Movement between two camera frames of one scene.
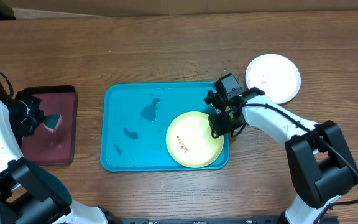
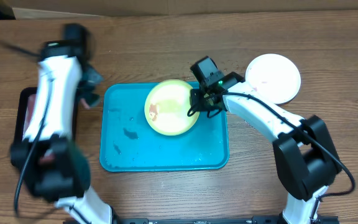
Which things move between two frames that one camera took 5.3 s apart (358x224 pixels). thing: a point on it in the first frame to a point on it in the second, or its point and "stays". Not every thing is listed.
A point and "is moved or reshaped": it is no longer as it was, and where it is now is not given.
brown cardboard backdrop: [45, 9] stays
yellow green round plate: [190, 140] to [166, 106]
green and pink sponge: [52, 122] is moved or reshaped
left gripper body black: [25, 112] to [89, 81]
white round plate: [275, 74] stays
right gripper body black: [224, 124] to [200, 102]
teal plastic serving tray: [135, 120] stays
